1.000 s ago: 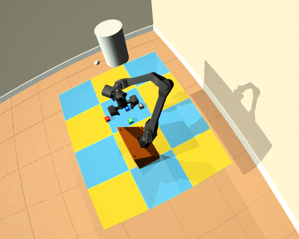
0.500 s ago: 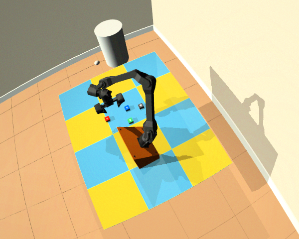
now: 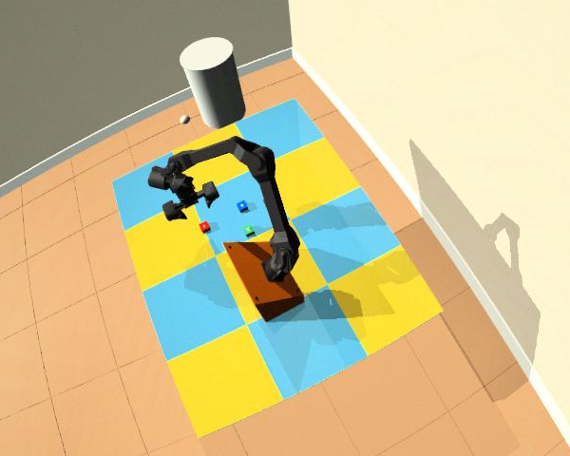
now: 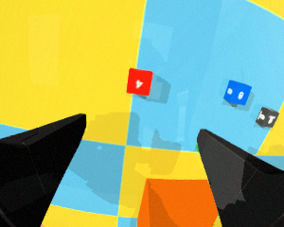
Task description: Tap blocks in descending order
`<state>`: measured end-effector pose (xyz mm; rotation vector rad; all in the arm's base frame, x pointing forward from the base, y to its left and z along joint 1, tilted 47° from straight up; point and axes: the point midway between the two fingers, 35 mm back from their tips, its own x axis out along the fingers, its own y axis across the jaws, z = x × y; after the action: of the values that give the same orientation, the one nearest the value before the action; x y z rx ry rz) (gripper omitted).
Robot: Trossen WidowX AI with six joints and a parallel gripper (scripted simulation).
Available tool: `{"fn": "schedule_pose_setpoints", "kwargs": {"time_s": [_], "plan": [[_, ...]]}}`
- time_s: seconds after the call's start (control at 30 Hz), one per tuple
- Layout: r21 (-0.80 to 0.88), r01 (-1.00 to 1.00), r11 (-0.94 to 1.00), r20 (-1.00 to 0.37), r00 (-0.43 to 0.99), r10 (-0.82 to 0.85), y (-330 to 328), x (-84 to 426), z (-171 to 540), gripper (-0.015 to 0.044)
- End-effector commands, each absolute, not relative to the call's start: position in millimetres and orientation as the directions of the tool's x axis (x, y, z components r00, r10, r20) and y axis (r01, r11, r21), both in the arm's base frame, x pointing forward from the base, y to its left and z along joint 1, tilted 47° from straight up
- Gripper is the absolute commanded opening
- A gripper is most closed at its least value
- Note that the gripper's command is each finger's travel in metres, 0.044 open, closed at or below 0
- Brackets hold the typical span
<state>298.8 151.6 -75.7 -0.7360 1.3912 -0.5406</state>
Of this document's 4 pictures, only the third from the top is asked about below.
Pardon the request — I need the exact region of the green block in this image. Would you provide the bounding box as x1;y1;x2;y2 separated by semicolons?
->
242;224;255;237

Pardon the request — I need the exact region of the blue block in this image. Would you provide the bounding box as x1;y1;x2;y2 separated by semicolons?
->
237;200;248;213

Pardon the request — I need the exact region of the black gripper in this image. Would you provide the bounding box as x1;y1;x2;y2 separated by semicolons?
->
162;180;219;221

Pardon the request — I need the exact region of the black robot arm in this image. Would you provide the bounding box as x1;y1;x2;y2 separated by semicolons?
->
148;136;300;282

